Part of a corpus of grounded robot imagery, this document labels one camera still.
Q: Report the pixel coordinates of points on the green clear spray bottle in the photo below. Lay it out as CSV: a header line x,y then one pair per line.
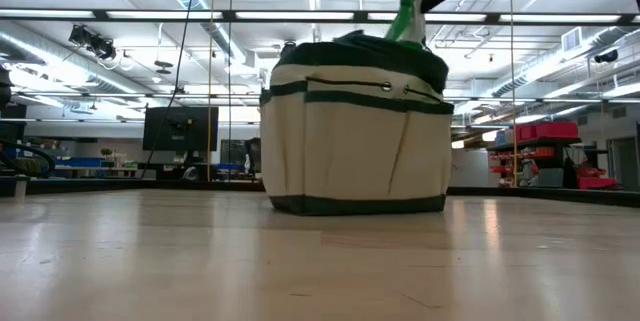
x,y
406,11

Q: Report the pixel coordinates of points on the cream and green gardening bag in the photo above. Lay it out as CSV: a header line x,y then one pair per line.
x,y
350,151

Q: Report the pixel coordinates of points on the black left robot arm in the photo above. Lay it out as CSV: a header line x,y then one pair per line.
x,y
4,92

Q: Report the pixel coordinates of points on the white ceiling air vent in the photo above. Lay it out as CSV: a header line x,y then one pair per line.
x,y
571,39

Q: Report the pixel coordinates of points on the black ceiling device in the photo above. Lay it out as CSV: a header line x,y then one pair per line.
x,y
606,56

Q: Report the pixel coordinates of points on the black shelf with red bins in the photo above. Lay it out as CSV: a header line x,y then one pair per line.
x,y
545,131

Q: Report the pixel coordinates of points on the black background screen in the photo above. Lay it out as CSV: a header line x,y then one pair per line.
x,y
233,151

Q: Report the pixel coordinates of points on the black computer monitor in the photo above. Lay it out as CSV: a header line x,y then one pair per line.
x,y
180,128

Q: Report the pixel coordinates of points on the blue storage bin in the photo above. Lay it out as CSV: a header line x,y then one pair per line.
x,y
82,162

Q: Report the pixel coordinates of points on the silver ventilation duct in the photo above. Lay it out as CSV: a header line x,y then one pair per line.
x,y
50,58
550,68

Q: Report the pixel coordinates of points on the black frame crossbar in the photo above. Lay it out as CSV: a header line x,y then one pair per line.
x,y
227,16

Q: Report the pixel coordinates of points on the black ceiling rig camera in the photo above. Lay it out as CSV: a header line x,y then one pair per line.
x,y
92,41

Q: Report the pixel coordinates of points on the small white post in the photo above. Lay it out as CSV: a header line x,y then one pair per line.
x,y
20,188

